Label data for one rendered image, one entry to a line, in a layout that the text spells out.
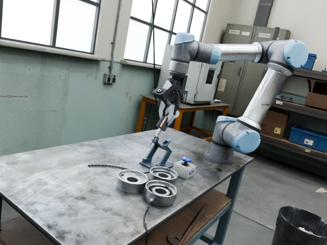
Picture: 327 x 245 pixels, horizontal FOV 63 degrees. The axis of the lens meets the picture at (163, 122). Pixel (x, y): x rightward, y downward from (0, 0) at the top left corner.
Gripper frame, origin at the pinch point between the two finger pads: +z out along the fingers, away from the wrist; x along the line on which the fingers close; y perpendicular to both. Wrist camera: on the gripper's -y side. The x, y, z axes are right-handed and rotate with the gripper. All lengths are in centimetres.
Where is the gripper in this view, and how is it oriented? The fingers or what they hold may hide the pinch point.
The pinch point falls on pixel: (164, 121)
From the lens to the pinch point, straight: 109.4
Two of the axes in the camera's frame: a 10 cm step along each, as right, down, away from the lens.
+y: 5.9, -0.7, 8.0
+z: -1.9, 9.5, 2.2
